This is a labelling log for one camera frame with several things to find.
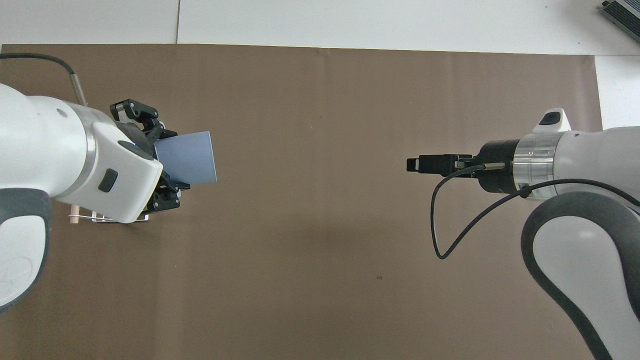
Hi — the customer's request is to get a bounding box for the black cable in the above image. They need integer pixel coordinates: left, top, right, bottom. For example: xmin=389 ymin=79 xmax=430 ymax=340
xmin=430 ymin=161 xmax=640 ymax=261
xmin=0 ymin=52 xmax=89 ymax=107

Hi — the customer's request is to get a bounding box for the blue-grey plate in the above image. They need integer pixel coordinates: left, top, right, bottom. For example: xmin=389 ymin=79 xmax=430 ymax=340
xmin=153 ymin=130 xmax=218 ymax=186

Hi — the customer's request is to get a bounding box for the grey metal box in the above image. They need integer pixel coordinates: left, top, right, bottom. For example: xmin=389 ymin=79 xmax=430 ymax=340
xmin=599 ymin=0 xmax=640 ymax=30

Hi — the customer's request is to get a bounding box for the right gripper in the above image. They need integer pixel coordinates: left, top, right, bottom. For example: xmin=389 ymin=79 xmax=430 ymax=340
xmin=450 ymin=138 xmax=521 ymax=195

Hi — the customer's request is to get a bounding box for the white wire cup holder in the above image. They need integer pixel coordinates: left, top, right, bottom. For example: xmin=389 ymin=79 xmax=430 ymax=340
xmin=68 ymin=204 xmax=150 ymax=225

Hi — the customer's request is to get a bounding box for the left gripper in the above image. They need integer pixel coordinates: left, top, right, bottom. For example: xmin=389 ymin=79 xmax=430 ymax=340
xmin=109 ymin=98 xmax=191 ymax=214

